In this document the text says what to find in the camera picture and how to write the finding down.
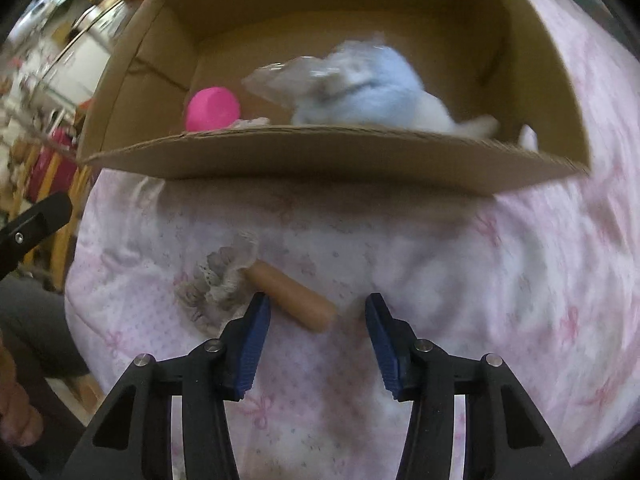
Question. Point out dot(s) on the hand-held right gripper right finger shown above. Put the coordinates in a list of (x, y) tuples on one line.
[(385, 350)]

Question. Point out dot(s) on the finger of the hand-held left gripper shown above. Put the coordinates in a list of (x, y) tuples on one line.
[(40, 222)]

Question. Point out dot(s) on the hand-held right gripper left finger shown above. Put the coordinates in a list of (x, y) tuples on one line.
[(250, 350)]

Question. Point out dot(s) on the beige lace scrunchie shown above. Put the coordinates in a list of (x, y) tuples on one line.
[(220, 280)]

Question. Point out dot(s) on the pink round plastic cup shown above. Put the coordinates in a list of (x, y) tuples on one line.
[(212, 110)]

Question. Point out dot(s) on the brown cardboard box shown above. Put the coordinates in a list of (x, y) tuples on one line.
[(325, 152)]

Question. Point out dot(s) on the white lace scrunchie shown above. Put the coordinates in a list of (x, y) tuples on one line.
[(250, 122)]

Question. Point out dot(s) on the light blue fluffy sock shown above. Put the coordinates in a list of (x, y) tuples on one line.
[(370, 90)]

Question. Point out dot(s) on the clear plastic wrapper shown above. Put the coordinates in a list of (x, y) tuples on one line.
[(280, 80)]

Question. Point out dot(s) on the person's left hand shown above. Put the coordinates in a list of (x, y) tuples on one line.
[(20, 410)]

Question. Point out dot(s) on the red plastic crate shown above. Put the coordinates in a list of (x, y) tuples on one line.
[(52, 160)]

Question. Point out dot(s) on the person's grey pants leg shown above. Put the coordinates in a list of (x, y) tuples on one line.
[(35, 325)]

